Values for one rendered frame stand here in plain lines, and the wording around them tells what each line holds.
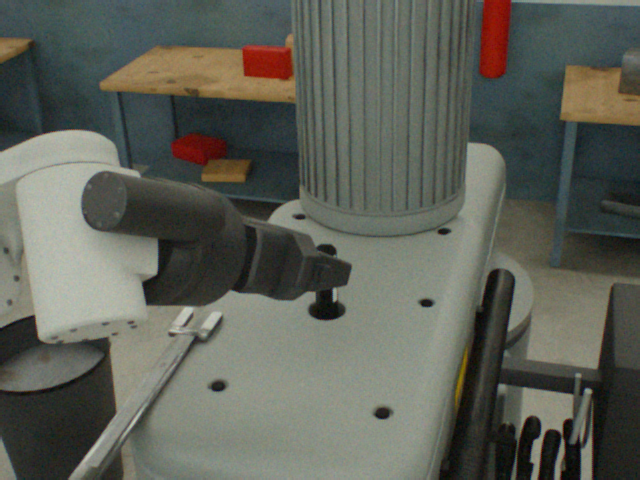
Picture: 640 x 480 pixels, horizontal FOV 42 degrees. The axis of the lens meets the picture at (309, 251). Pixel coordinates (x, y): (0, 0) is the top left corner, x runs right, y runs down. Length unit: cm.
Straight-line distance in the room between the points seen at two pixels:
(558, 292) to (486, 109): 129
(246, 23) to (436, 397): 474
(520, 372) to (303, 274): 59
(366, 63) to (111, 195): 45
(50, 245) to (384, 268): 46
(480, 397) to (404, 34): 37
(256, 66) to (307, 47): 389
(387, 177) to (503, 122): 429
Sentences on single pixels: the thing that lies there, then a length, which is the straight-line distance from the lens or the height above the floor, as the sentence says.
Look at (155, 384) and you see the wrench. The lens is 74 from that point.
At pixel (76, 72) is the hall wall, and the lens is 603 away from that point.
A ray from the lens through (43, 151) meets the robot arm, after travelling 53.
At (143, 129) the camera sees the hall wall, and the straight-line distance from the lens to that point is 593.
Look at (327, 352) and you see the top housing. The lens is 77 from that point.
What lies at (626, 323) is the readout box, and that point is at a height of 172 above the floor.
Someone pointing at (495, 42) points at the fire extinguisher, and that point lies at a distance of 491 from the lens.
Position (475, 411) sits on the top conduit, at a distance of 84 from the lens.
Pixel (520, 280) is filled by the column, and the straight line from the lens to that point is 152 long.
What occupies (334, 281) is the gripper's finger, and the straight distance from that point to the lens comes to 70.
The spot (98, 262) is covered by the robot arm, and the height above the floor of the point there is 210.
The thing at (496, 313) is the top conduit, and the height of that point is 181.
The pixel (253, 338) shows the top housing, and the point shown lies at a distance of 79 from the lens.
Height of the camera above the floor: 235
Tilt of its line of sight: 30 degrees down
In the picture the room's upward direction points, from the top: 3 degrees counter-clockwise
